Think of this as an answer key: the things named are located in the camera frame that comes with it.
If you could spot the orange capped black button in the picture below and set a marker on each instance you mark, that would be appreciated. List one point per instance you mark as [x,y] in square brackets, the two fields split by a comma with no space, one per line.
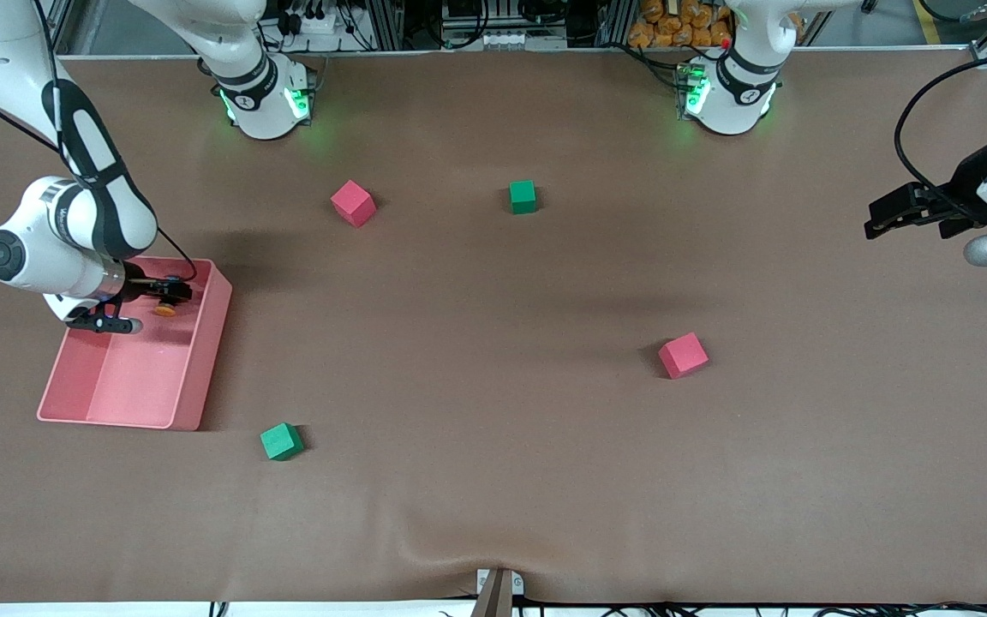
[166,310]

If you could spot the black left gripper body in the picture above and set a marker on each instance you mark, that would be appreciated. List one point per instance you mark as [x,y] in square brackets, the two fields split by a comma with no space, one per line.
[961,190]

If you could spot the pink plastic bin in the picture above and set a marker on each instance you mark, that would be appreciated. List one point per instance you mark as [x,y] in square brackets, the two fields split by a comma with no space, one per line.
[142,377]

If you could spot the brown camera pole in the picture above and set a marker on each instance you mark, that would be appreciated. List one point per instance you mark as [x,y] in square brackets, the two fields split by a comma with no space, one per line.
[493,600]

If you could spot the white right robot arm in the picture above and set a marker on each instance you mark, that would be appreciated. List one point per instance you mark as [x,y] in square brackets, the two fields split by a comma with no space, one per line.
[74,240]

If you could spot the pile of orange items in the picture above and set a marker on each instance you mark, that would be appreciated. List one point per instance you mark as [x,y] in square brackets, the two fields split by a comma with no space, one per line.
[673,30]

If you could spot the green foam cube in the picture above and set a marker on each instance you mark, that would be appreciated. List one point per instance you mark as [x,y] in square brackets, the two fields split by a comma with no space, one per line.
[281,441]
[523,197]

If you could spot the grey metal bracket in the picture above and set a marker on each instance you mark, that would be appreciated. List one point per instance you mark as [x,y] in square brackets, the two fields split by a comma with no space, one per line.
[517,583]

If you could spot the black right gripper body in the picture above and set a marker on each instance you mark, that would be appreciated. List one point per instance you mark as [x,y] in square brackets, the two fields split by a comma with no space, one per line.
[140,286]

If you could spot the white power strip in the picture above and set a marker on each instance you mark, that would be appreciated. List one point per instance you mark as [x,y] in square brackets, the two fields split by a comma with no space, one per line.
[322,21]

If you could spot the brown table mat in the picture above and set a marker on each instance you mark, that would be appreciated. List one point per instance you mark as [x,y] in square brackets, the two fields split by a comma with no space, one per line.
[493,480]

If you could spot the white terminal block row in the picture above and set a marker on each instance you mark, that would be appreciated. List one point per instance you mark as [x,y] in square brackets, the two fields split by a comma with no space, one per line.
[502,39]

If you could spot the red foam cube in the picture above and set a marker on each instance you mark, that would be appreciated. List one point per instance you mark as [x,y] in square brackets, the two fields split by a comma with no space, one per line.
[352,204]
[682,356]

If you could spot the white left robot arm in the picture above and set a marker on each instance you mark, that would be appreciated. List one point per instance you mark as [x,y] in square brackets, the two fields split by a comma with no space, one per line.
[733,94]

